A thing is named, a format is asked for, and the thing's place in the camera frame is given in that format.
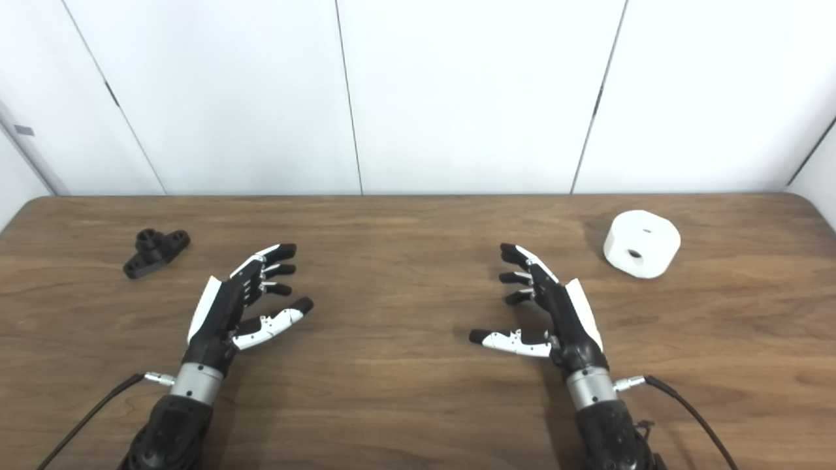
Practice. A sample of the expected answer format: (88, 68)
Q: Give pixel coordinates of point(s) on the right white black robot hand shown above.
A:
(569, 320)

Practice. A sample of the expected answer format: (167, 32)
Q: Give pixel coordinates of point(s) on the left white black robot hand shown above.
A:
(219, 313)

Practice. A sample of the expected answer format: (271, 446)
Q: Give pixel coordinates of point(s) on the black plastic holder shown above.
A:
(155, 253)

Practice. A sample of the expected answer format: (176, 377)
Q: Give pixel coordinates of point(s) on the round white plastic piece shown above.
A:
(646, 245)

